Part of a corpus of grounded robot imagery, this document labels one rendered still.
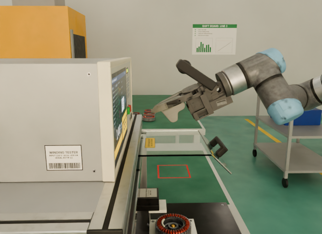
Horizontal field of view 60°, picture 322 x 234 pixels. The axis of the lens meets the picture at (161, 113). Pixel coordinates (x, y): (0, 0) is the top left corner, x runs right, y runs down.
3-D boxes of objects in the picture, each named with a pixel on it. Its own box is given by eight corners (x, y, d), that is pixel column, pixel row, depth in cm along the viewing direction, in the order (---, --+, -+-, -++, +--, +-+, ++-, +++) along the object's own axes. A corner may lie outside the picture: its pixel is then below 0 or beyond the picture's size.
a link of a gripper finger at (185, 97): (168, 109, 71) (200, 94, 70) (166, 104, 70) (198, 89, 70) (167, 106, 75) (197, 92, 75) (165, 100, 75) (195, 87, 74)
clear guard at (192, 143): (213, 146, 100) (213, 130, 99) (232, 174, 77) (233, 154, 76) (122, 146, 99) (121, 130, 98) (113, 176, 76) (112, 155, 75)
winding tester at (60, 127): (132, 121, 91) (131, 57, 86) (114, 182, 48) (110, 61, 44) (11, 122, 90) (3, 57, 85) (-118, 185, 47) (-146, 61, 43)
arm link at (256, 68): (292, 66, 68) (274, 39, 71) (250, 85, 69) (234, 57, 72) (285, 79, 75) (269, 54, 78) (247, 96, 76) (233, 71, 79)
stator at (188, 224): (189, 222, 93) (189, 212, 92) (192, 245, 82) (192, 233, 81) (155, 222, 93) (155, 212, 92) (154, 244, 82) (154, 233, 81)
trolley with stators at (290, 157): (295, 154, 374) (304, 78, 353) (347, 191, 275) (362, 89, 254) (251, 155, 372) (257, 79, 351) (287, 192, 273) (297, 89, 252)
